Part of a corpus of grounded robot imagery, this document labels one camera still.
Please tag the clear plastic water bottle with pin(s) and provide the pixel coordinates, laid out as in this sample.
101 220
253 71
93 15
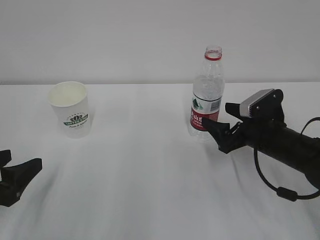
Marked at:
207 92

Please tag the white paper cup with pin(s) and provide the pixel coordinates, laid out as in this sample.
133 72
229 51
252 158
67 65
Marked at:
69 101

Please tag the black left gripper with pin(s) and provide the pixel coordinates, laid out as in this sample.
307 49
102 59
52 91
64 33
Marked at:
15 179

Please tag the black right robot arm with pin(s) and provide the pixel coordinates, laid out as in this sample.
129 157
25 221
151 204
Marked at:
303 155

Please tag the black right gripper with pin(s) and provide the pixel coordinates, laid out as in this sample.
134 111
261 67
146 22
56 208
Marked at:
267 134

